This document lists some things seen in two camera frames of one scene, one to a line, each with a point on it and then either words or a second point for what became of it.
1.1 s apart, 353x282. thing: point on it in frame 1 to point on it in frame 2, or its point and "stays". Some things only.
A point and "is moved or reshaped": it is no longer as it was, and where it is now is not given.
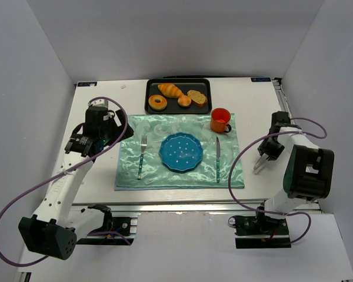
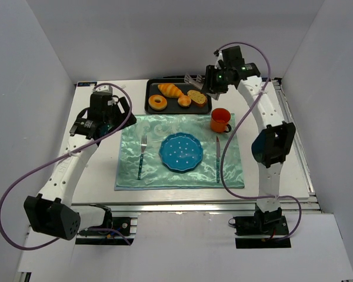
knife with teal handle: x=218 y=153 stays
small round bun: x=184 y=101 stays
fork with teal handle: x=141 y=160 stays
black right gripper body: x=268 y=151 to x=209 y=81
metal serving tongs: x=259 y=163 is moved or reshaped
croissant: x=170 y=90 stays
